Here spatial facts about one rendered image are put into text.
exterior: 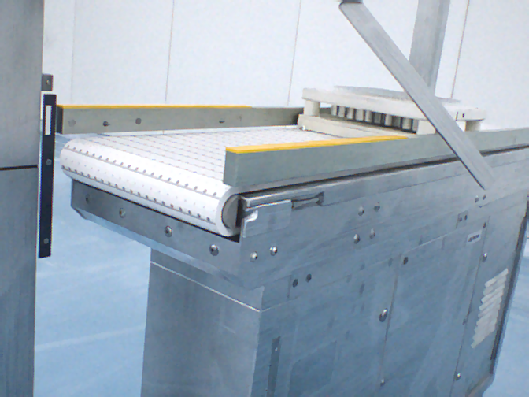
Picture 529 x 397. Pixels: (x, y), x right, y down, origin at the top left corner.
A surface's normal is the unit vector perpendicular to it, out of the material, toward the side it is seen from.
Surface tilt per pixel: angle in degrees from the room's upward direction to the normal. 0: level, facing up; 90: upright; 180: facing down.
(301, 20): 90
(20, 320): 90
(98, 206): 90
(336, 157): 90
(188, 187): 51
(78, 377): 0
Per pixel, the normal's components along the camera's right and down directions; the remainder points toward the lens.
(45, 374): 0.11, -0.96
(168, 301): -0.63, 0.11
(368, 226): 0.77, 0.24
